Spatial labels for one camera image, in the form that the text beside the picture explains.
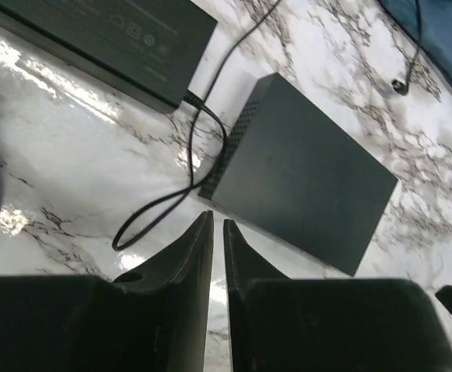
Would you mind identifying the blue cloth placemat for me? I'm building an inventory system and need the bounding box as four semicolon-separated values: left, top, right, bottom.
378;1;452;96

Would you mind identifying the thin black adapter output cable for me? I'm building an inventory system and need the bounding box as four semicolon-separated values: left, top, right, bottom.
112;0;423;253

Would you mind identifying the black power adapter brick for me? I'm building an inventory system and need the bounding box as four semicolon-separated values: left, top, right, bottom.
0;0;217;114

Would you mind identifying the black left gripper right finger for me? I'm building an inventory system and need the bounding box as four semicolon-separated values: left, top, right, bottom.
223;219;452;371

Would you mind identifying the black network switch box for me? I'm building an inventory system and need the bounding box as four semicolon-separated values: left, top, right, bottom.
199;74;397;276

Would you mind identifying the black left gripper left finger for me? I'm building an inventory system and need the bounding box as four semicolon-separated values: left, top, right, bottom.
0;211;213;371

